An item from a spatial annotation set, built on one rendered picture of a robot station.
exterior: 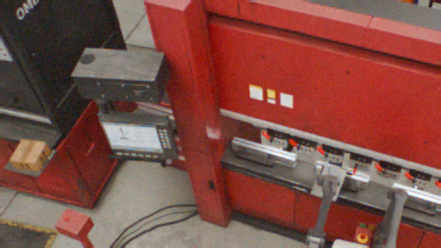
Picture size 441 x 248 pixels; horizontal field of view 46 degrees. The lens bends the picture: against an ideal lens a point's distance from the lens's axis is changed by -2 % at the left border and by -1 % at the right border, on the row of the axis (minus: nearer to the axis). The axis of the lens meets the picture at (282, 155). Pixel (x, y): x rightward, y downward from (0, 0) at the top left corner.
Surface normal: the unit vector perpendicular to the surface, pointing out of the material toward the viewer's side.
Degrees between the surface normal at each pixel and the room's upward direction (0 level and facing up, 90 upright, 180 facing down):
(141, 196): 0
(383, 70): 90
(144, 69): 0
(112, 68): 0
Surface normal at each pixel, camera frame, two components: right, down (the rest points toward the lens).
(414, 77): -0.36, 0.74
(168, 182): -0.01, -0.62
